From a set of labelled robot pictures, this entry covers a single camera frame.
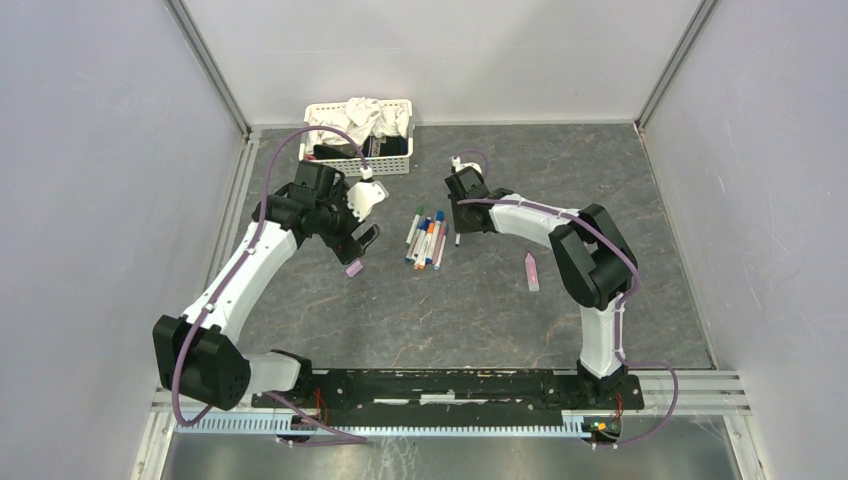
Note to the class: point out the orange capped marker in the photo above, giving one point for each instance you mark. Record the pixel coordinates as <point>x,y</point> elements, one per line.
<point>423,248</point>

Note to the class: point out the green capped marker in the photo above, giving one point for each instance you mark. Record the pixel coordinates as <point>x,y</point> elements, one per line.
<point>415,226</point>

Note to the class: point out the aluminium frame rail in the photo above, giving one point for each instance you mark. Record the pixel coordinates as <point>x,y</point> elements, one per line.
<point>687,394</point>

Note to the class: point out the white crumpled cloth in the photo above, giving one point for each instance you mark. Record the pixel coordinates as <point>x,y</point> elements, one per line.
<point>361,117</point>

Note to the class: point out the pink thin marker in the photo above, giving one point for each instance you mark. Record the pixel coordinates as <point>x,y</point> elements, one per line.
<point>440,246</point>

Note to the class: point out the pink highlighter pen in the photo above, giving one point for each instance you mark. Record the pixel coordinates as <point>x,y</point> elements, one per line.
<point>531,273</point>

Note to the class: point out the black box in basket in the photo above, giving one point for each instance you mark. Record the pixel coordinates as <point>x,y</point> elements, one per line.
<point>373,147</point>

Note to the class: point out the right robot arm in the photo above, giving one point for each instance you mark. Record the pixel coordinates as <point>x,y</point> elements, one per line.
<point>597,267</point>

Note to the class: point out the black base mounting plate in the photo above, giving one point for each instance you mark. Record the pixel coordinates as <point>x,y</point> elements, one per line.
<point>458,397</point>

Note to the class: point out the blue capped marker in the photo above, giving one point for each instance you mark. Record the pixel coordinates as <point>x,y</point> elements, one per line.
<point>433,236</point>

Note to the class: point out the pink highlighter cap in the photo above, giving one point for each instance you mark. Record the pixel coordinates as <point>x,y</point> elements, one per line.
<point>354,268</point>

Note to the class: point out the white plastic basket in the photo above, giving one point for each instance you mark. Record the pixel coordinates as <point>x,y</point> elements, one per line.
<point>345,134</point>

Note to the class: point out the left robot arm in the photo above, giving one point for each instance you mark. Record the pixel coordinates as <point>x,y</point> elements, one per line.
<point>196,353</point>

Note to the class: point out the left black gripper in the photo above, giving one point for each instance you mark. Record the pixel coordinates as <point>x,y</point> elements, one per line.
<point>345,246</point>

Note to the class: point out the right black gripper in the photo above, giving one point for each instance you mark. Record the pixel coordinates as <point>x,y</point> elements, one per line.
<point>461,226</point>

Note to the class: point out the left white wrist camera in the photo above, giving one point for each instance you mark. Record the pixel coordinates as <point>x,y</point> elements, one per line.
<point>364,195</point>

